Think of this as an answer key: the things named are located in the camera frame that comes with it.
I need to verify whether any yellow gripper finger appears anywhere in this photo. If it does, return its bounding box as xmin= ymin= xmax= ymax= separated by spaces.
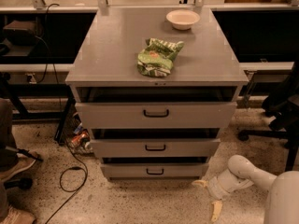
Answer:
xmin=192 ymin=179 xmax=208 ymax=188
xmin=211 ymin=201 xmax=222 ymax=223

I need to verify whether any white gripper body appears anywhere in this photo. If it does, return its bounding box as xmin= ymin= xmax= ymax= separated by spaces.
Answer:
xmin=207 ymin=169 xmax=253 ymax=200

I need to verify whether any grey bottom drawer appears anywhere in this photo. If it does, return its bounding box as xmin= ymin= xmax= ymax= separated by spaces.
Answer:
xmin=100 ymin=163 xmax=208 ymax=179

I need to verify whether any grey drawer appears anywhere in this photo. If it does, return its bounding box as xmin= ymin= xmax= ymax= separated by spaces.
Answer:
xmin=91 ymin=139 xmax=220 ymax=158
xmin=76 ymin=102 xmax=236 ymax=129
xmin=100 ymin=163 xmax=208 ymax=179

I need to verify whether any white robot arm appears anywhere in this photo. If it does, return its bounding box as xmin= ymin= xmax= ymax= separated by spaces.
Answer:
xmin=192 ymin=155 xmax=299 ymax=224

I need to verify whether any grey middle drawer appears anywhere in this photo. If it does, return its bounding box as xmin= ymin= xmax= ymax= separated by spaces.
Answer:
xmin=91 ymin=139 xmax=220 ymax=158

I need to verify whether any grey top drawer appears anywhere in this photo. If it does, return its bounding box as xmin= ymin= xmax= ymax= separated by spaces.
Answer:
xmin=76 ymin=102 xmax=236 ymax=129

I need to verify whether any grey drawer cabinet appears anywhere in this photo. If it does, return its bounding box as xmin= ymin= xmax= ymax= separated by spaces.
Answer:
xmin=64 ymin=6 xmax=249 ymax=182

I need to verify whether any black office chair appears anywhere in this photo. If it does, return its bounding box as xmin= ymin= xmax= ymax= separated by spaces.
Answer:
xmin=237 ymin=61 xmax=299 ymax=171

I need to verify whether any orange can on floor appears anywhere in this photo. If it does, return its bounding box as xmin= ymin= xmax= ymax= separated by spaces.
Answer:
xmin=71 ymin=132 xmax=91 ymax=150

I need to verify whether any green chip bag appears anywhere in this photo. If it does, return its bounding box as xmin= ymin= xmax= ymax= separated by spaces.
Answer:
xmin=136 ymin=38 xmax=184 ymax=77

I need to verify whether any white bowl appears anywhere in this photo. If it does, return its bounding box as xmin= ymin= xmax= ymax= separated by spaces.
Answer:
xmin=166 ymin=9 xmax=200 ymax=31

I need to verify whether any black chair caster left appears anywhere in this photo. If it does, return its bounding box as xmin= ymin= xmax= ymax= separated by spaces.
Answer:
xmin=4 ymin=178 xmax=33 ymax=190

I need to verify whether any person's tan shoe lower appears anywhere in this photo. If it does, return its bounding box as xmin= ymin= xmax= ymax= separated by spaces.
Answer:
xmin=0 ymin=205 xmax=36 ymax=224

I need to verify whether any person's leg in trousers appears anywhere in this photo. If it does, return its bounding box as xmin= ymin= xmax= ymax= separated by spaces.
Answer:
xmin=0 ymin=99 xmax=18 ymax=172

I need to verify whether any dark box on shelf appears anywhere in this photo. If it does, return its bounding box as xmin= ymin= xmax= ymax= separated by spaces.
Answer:
xmin=3 ymin=21 xmax=36 ymax=46

